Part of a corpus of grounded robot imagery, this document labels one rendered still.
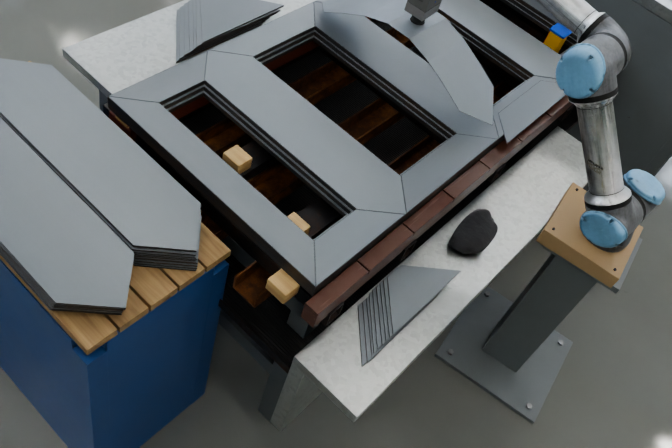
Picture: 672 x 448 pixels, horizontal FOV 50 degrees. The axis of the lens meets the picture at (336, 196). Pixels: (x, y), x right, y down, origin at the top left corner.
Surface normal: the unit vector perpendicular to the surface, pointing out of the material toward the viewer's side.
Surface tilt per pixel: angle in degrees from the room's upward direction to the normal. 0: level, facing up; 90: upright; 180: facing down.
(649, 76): 90
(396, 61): 0
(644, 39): 90
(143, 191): 0
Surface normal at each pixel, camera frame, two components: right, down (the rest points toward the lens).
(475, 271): 0.22, -0.63
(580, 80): -0.72, 0.33
